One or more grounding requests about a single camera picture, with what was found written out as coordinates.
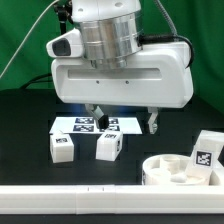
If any white sheet with markers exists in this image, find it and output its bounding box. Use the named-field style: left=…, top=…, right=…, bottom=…
left=50, top=117, right=142, bottom=134

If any white cable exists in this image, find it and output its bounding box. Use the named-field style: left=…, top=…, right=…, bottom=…
left=0, top=0, right=60, bottom=80

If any black cable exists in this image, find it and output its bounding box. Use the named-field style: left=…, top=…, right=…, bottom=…
left=19, top=72, right=54, bottom=90

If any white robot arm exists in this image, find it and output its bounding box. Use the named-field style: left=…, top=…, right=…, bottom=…
left=46, top=0, right=194, bottom=133

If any white front fence rail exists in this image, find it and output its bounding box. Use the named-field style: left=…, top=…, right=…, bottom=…
left=0, top=185, right=224, bottom=214

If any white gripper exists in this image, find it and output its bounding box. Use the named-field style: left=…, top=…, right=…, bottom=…
left=46, top=29, right=193, bottom=134

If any white round stool seat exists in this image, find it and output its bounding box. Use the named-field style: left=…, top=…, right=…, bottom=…
left=142, top=154, right=211, bottom=186

